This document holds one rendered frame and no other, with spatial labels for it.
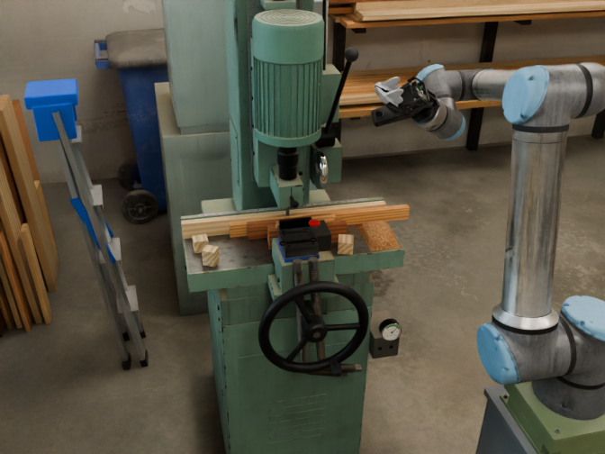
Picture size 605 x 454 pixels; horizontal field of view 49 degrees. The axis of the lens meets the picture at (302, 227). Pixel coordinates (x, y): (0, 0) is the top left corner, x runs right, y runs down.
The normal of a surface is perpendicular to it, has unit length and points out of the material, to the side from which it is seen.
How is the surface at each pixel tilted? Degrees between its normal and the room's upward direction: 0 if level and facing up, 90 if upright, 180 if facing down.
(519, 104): 83
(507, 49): 90
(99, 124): 90
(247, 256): 0
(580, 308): 5
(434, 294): 0
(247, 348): 90
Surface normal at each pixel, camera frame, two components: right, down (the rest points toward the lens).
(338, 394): 0.22, 0.50
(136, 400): 0.02, -0.86
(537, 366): 0.22, 0.31
